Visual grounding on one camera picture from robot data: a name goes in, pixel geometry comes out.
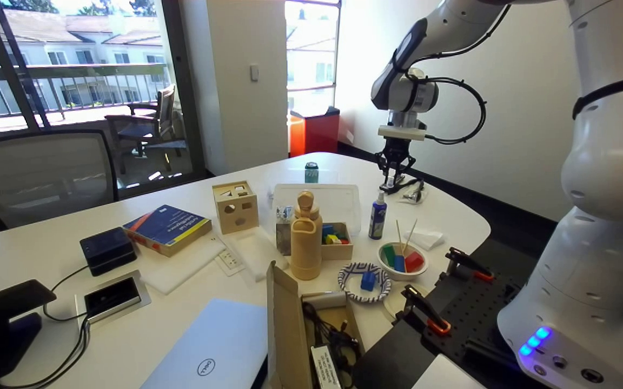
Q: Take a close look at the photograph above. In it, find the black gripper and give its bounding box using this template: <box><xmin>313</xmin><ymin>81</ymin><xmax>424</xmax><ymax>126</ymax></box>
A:
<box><xmin>379</xmin><ymin>138</ymin><xmax>421</xmax><ymax>197</ymax></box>

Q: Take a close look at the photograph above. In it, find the blue bottle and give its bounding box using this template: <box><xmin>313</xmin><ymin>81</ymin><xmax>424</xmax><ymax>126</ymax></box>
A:
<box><xmin>367</xmin><ymin>191</ymin><xmax>390</xmax><ymax>242</ymax></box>

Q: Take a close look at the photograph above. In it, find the small teal cup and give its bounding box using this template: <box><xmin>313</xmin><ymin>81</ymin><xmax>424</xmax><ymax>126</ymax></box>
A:
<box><xmin>302</xmin><ymin>160</ymin><xmax>323</xmax><ymax>186</ymax></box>

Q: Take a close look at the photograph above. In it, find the tan water bottle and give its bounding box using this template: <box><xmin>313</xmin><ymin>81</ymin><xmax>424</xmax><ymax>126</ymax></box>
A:
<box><xmin>287</xmin><ymin>191</ymin><xmax>325</xmax><ymax>283</ymax></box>

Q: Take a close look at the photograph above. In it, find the white plastic tray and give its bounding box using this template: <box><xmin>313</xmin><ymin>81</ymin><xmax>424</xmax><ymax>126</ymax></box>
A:
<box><xmin>271</xmin><ymin>181</ymin><xmax>363</xmax><ymax>234</ymax></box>

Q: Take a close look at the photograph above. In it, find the red wooden block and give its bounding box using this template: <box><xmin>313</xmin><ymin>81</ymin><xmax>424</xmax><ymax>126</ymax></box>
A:
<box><xmin>404</xmin><ymin>252</ymin><xmax>425</xmax><ymax>275</ymax></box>

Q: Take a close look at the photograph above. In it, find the red orange cabinet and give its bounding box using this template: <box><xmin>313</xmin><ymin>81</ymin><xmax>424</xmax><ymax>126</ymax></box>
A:
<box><xmin>285</xmin><ymin>107</ymin><xmax>342</xmax><ymax>158</ymax></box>

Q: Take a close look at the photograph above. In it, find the wooden block tray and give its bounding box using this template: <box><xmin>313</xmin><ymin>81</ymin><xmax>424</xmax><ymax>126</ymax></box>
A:
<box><xmin>317</xmin><ymin>221</ymin><xmax>354</xmax><ymax>265</ymax></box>

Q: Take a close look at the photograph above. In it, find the white bowl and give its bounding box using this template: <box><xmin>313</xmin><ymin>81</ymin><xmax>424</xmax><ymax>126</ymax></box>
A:
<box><xmin>376</xmin><ymin>240</ymin><xmax>430</xmax><ymax>281</ymax></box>

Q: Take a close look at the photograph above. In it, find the blue wooden cube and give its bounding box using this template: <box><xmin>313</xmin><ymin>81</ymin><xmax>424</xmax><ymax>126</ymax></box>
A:
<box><xmin>358</xmin><ymin>269</ymin><xmax>381</xmax><ymax>295</ymax></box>

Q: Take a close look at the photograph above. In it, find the blue patterned paper plate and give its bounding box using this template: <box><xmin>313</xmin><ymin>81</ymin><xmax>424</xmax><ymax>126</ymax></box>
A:
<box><xmin>335</xmin><ymin>261</ymin><xmax>393</xmax><ymax>306</ymax></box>

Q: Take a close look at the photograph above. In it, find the gray patterned box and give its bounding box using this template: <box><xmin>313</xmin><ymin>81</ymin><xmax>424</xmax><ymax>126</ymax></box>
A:
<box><xmin>274</xmin><ymin>205</ymin><xmax>296</xmax><ymax>257</ymax></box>

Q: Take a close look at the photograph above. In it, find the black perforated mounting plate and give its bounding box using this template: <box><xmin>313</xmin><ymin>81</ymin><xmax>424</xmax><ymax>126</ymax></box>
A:
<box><xmin>353</xmin><ymin>236</ymin><xmax>567</xmax><ymax>389</ymax></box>

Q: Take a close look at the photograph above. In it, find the wooden shape sorter cube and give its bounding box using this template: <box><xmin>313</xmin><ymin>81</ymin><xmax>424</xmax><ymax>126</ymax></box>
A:
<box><xmin>210</xmin><ymin>179</ymin><xmax>262</xmax><ymax>236</ymax></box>

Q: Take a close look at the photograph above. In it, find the white paper sheet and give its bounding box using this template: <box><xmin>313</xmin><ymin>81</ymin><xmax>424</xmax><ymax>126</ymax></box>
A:
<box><xmin>138</xmin><ymin>236</ymin><xmax>228</xmax><ymax>296</ymax></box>
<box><xmin>217</xmin><ymin>228</ymin><xmax>281</xmax><ymax>283</ymax></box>

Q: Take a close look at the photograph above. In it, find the brown cardboard box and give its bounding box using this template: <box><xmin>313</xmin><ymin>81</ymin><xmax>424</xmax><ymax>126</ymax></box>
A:
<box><xmin>263</xmin><ymin>260</ymin><xmax>367</xmax><ymax>389</ymax></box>

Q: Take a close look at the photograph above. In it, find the silver power adapter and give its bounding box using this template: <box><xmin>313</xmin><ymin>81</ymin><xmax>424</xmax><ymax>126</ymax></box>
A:
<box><xmin>310</xmin><ymin>345</ymin><xmax>344</xmax><ymax>389</ymax></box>

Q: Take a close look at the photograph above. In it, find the blue book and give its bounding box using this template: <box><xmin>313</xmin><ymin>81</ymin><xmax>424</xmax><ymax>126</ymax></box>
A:
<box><xmin>120</xmin><ymin>203</ymin><xmax>215</xmax><ymax>260</ymax></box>

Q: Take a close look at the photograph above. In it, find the outdoor patio chair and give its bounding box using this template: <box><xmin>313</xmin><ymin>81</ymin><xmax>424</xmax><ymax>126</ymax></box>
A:
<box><xmin>103</xmin><ymin>84</ymin><xmax>192</xmax><ymax>191</ymax></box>

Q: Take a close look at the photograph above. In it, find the silver laptop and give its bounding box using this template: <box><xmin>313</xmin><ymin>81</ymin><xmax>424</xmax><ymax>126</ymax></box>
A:
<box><xmin>138</xmin><ymin>299</ymin><xmax>271</xmax><ymax>389</ymax></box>

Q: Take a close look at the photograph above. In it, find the black flat box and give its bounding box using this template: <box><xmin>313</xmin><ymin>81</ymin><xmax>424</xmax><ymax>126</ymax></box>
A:
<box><xmin>78</xmin><ymin>226</ymin><xmax>138</xmax><ymax>276</ymax></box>

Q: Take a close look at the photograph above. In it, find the gray mesh office chair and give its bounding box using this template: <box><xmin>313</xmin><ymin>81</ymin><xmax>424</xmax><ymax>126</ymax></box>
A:
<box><xmin>0</xmin><ymin>127</ymin><xmax>119</xmax><ymax>234</ymax></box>

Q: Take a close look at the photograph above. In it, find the black monitor stand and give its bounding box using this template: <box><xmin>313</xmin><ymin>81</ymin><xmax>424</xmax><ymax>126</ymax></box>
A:
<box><xmin>0</xmin><ymin>279</ymin><xmax>58</xmax><ymax>389</ymax></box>

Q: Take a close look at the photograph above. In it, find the white wrist mount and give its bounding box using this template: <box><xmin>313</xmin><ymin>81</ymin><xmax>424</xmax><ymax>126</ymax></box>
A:
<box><xmin>376</xmin><ymin>124</ymin><xmax>428</xmax><ymax>146</ymax></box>

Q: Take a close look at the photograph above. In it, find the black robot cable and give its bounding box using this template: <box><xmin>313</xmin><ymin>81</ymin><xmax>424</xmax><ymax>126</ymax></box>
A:
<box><xmin>425</xmin><ymin>74</ymin><xmax>489</xmax><ymax>147</ymax></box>

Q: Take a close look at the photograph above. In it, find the black clamp orange handle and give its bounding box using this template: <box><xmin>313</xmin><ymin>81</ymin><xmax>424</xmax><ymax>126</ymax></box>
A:
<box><xmin>444</xmin><ymin>246</ymin><xmax>497</xmax><ymax>286</ymax></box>
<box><xmin>399</xmin><ymin>283</ymin><xmax>454</xmax><ymax>337</ymax></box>

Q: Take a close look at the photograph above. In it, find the black desk cable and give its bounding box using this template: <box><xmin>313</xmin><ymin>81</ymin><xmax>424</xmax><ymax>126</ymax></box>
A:
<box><xmin>0</xmin><ymin>265</ymin><xmax>94</xmax><ymax>389</ymax></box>

